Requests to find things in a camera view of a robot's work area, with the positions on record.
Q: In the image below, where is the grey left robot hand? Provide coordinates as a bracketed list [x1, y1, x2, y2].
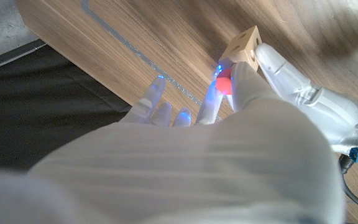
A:
[255, 42, 358, 155]

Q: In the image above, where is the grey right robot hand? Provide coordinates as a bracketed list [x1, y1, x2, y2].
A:
[0, 61, 346, 224]

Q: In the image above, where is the small wooden block with holes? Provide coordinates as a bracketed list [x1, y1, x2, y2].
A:
[218, 25, 263, 73]

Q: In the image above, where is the wooden screw with red head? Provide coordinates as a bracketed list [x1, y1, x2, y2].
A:
[215, 68, 234, 96]

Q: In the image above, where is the black curtain backdrop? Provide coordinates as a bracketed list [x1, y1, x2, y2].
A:
[0, 43, 133, 172]

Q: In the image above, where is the black frame pole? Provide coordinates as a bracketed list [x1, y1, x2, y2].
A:
[0, 39, 47, 75]

